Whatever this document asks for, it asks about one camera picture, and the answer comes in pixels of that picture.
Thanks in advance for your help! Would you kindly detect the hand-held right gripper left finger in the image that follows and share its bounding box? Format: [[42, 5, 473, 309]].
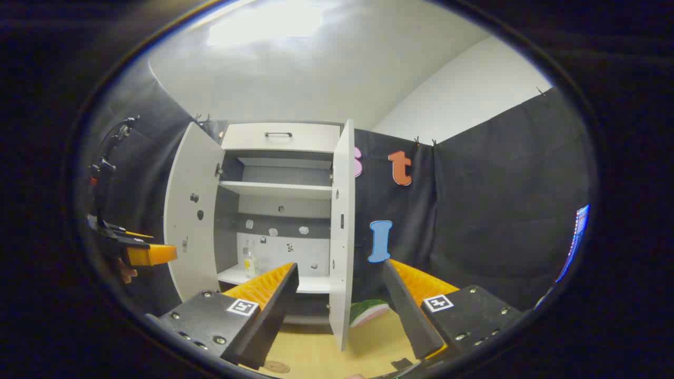
[[145, 262, 300, 370]]

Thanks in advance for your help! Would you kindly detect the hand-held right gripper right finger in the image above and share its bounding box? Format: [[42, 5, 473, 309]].
[[383, 259, 523, 361]]

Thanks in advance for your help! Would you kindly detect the white door with camera sticker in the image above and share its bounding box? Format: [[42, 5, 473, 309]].
[[164, 122, 226, 302]]

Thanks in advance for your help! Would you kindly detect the clear bottle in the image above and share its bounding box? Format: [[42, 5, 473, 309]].
[[243, 241, 259, 278]]

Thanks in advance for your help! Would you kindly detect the white door with cat sticker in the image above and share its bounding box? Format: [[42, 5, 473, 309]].
[[329, 119, 355, 351]]

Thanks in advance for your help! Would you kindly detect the white cabinet shelf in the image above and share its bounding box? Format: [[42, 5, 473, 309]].
[[217, 263, 331, 294], [220, 181, 333, 200]]

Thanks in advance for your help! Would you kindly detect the white cabinet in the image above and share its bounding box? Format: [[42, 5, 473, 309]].
[[213, 122, 343, 324]]

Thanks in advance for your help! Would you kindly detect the watermelon slice toy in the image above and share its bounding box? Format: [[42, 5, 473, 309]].
[[350, 300, 390, 328]]

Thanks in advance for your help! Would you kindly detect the black backdrop cloth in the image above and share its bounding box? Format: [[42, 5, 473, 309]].
[[84, 58, 598, 316]]

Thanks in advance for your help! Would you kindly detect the lit computer screen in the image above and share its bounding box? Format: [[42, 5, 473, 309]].
[[557, 204, 590, 282]]

